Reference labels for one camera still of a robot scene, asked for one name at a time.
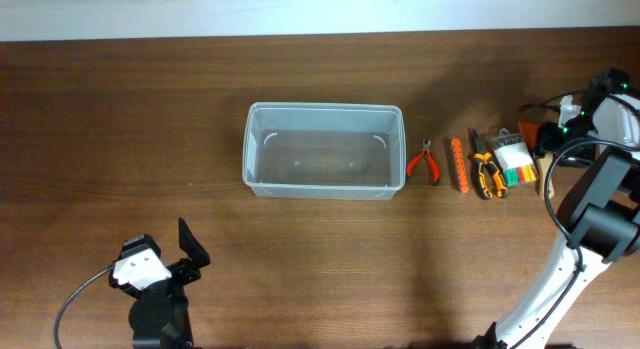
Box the orange scraper wooden handle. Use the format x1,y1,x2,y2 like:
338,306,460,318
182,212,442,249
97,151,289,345
518,121,554,198

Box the clear box of coloured bits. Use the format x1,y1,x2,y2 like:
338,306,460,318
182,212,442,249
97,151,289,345
491,128,538,187

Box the orange black long-nose pliers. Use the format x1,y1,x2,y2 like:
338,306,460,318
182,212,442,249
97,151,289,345
471,129,508,200

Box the orange perforated strip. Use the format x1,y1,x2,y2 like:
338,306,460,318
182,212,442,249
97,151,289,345
451,138,470,193

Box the small red-handled cutters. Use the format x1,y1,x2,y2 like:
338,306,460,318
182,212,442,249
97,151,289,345
405,139,441,186

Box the clear plastic container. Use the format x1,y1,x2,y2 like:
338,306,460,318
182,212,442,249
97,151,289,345
242,102,406,200

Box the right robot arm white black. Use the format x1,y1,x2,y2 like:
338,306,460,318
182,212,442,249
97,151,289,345
472,68,639,348

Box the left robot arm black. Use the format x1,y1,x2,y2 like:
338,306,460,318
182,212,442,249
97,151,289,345
109,218,211,349

